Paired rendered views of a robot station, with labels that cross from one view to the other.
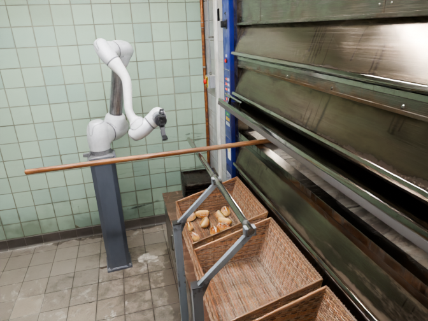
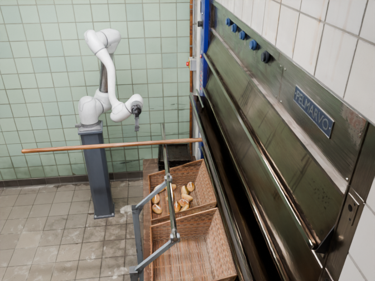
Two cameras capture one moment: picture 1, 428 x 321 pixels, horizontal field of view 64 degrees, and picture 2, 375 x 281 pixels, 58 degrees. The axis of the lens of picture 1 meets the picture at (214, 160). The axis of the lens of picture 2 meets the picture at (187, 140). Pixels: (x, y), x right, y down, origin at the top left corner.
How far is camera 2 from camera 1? 0.64 m
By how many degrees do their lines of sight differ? 11
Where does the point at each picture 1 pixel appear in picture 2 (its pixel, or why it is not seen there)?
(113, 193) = (99, 158)
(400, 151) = (274, 216)
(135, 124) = (116, 109)
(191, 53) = (179, 32)
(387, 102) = not seen: hidden behind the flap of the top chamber
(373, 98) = not seen: hidden behind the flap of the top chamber
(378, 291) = not seen: outside the picture
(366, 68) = (263, 143)
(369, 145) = (262, 199)
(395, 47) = (278, 138)
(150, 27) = (142, 6)
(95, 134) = (84, 110)
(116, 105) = (104, 84)
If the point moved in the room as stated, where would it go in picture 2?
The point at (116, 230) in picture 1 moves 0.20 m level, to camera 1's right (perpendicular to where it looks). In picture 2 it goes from (101, 188) to (121, 189)
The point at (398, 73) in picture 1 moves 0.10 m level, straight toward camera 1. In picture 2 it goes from (274, 162) to (262, 175)
